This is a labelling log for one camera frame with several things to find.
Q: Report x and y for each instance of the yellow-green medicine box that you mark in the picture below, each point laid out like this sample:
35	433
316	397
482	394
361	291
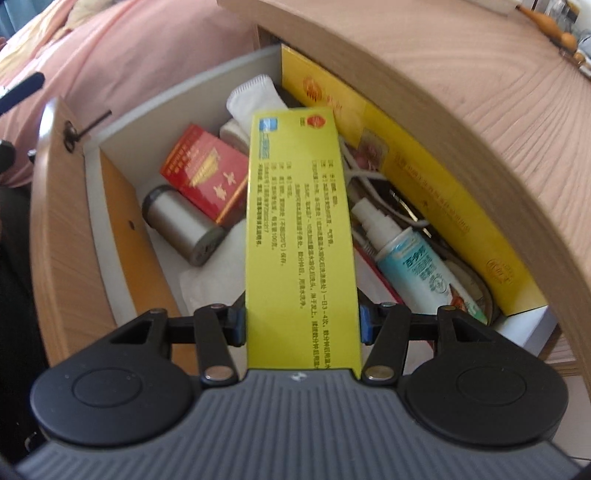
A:
300	230

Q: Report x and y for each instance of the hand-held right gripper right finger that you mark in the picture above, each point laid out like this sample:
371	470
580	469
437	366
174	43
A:
364	326

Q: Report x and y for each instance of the pink bed sheet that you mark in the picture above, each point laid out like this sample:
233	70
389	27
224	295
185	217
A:
138	55

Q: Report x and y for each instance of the white bandage roll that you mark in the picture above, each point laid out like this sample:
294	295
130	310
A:
234	134

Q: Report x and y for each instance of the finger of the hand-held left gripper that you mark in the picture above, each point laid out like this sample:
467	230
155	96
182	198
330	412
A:
25	87

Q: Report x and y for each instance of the white spray bottle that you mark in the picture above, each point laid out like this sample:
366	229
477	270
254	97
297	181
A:
411	263

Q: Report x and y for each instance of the silver metal cylinder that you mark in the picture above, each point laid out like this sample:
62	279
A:
178	221

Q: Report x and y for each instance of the red booklet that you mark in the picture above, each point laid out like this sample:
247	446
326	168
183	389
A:
374	277

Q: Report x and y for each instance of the white folded cloth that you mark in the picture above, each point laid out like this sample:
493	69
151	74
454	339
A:
254	99

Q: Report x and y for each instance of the dark oval tin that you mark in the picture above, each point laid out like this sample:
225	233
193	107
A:
475	286

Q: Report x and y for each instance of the large yellow flat box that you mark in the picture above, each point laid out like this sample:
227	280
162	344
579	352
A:
415	161

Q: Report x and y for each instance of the clear glass jar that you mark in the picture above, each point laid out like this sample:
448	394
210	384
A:
565	14

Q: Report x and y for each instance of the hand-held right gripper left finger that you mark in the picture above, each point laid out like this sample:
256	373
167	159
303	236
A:
238	326

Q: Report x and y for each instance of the wooden bedside cabinet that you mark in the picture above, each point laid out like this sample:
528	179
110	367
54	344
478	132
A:
461	115

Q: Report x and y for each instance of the red cigarette pack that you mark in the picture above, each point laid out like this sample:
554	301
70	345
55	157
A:
203	173

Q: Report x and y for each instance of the pale yellow pillow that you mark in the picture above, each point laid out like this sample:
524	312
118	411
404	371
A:
41	27

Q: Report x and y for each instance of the wooden drawer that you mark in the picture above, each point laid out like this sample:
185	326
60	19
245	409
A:
64	221

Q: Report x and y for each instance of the wooden gourd ornament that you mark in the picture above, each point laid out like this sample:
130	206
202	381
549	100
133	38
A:
547	25

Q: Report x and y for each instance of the white tissue paper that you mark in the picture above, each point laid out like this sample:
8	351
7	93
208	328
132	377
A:
217	277

